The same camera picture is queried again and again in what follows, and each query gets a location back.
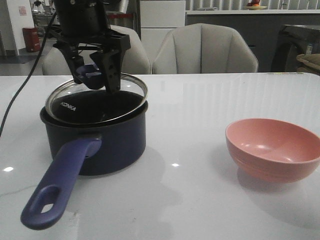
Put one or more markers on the fruit plate on counter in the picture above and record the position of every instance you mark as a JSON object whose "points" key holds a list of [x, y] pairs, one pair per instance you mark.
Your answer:
{"points": [[254, 5]]}

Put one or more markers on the red bin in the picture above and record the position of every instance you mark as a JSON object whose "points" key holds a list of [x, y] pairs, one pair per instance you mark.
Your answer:
{"points": [[31, 39]]}

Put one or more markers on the pink bowl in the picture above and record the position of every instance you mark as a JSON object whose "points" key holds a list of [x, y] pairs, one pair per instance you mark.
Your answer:
{"points": [[273, 150]]}

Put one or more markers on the left grey upholstered chair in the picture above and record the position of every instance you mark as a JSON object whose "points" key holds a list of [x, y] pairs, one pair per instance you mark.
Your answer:
{"points": [[135, 61]]}

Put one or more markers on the right grey upholstered chair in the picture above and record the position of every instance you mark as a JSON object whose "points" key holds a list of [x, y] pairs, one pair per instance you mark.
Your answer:
{"points": [[203, 48]]}

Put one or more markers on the beige cushion at right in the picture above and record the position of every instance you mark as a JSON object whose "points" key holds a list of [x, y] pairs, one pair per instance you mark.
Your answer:
{"points": [[309, 63]]}

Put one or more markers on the dark appliance at right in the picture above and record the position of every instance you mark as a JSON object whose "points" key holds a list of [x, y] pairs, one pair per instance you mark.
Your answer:
{"points": [[294, 40]]}

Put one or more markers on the grey upholstered chair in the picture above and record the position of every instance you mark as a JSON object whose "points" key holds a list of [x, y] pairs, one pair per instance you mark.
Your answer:
{"points": [[203, 48], [135, 61]]}

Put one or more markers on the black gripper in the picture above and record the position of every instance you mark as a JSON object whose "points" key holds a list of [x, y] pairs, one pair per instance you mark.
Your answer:
{"points": [[70, 38]]}

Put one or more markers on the dark grey counter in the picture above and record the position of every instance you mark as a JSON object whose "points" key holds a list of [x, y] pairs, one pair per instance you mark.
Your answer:
{"points": [[259, 28]]}

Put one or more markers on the glass lid blue knob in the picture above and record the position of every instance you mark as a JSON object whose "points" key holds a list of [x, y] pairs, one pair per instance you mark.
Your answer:
{"points": [[87, 101]]}

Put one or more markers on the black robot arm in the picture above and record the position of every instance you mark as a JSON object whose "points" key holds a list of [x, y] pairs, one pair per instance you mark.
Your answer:
{"points": [[92, 50]]}

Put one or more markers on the red barrier belt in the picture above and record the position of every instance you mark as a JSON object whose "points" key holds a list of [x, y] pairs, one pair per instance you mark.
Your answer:
{"points": [[121, 16]]}

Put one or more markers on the blue saucepan with handle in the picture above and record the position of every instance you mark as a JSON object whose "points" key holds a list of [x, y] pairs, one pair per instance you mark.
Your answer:
{"points": [[86, 151]]}

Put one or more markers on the white cabinet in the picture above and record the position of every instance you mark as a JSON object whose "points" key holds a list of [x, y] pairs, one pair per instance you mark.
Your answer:
{"points": [[157, 18]]}

